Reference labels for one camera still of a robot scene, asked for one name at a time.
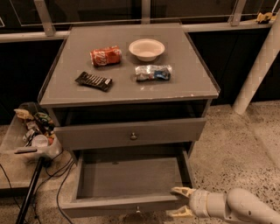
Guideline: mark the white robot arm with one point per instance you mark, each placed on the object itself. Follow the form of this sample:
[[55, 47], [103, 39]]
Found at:
[[238, 206]]

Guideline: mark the grey top drawer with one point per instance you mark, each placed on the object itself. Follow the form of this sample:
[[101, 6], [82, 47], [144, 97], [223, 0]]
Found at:
[[96, 136]]

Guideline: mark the yellow object on ledge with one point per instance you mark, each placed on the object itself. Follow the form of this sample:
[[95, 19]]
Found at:
[[264, 18]]

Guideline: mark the clear plastic trash bin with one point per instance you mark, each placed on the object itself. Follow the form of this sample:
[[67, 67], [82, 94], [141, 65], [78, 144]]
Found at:
[[31, 134]]

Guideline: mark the crushed orange soda can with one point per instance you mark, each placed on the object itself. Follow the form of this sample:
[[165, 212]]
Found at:
[[106, 56]]

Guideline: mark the silver blue snack bag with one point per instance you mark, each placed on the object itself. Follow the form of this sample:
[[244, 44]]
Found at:
[[153, 73]]

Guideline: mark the white paper bowl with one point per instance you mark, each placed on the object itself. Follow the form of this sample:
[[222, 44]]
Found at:
[[146, 49]]

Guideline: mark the black pole stand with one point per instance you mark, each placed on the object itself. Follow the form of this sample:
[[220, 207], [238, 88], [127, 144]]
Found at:
[[30, 191]]

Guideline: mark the grey metal railing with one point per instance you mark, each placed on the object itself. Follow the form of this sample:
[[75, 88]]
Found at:
[[32, 20]]

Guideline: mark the grey drawer cabinet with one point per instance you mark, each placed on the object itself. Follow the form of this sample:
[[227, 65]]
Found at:
[[187, 94]]

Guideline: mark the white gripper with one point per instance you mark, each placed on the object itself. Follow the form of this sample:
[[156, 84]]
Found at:
[[199, 202]]

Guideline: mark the black striped snack bar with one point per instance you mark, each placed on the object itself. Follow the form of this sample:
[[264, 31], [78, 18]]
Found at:
[[94, 81]]

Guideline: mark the white diagonal support column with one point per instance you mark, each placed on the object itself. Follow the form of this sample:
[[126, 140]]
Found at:
[[265, 58]]

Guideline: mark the grey drawer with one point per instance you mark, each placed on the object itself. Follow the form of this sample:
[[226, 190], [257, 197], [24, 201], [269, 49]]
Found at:
[[96, 136], [128, 180]]

